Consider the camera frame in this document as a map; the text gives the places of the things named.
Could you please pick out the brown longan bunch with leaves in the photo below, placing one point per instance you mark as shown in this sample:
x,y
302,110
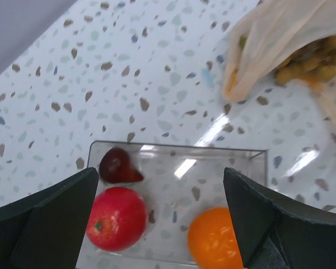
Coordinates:
x,y
313,64

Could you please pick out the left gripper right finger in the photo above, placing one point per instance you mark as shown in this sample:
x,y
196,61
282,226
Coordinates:
x,y
275,231

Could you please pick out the orange fake tangerine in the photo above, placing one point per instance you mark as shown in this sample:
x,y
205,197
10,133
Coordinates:
x,y
212,242

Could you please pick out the dark purple fake fig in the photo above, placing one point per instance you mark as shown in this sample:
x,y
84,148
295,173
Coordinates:
x,y
117,167

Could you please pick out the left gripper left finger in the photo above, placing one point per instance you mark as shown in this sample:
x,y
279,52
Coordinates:
x,y
46,229

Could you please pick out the red apple with yellow patch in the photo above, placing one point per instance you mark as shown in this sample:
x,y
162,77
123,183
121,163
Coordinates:
x,y
117,220

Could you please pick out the clear plastic tray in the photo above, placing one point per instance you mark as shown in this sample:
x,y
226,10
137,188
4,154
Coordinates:
x,y
179,183

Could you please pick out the orange translucent plastic bag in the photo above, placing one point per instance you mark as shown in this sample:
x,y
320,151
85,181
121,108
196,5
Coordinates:
x,y
312,17

